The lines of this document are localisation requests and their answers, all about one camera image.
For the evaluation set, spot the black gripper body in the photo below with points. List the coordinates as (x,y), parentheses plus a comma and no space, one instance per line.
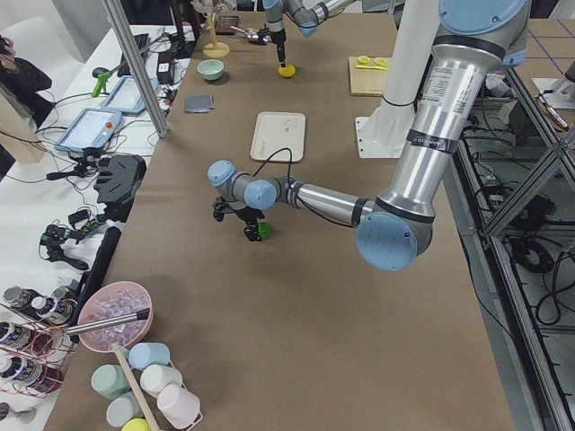
(250,219)
(278,46)

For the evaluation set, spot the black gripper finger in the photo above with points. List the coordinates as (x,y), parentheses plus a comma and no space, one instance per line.
(282,58)
(256,232)
(249,233)

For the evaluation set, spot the green lime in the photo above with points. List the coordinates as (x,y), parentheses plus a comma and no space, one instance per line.
(266,230)

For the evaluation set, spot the yellow lemon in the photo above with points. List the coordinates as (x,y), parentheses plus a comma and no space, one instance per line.
(287,71)

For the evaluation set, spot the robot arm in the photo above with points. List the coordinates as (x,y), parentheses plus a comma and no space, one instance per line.
(442,54)
(306,19)

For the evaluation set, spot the white rabbit tray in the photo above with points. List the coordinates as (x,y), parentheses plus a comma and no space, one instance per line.
(276,130)

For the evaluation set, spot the metal scoop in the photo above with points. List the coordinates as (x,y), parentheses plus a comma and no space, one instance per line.
(258,37)

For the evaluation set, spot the wooden mug tree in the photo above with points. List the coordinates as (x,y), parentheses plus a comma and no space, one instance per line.
(215,48)

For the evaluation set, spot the green bowl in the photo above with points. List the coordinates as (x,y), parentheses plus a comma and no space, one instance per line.
(211,69)

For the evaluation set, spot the yellow plastic knife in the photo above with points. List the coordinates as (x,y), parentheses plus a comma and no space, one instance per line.
(367,67)

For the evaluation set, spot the wooden cutting board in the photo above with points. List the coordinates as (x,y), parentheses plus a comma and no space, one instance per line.
(367,82)

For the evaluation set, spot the grey folded cloth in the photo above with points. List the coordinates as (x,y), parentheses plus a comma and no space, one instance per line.
(199,103)

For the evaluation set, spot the pink bowl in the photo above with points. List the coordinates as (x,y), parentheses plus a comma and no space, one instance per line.
(112,301)

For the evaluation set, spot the teach pendant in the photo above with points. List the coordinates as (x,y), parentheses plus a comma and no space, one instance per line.
(92,128)
(125,97)

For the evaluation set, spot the pale blue cup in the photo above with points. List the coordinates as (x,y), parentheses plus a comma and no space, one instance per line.
(144,354)

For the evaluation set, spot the pink cup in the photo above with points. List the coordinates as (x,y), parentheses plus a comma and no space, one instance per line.
(180,407)

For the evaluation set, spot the white cup rack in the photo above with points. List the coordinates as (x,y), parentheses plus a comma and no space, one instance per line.
(155,376)

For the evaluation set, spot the pale green cup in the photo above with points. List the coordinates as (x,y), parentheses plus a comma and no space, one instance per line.
(110,381)

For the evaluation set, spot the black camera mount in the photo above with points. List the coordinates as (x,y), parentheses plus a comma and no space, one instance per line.
(222,207)

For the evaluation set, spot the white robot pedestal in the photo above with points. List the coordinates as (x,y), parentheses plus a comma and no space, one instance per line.
(383,133)

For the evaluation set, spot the aluminium frame post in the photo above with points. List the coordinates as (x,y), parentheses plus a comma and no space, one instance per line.
(119,23)

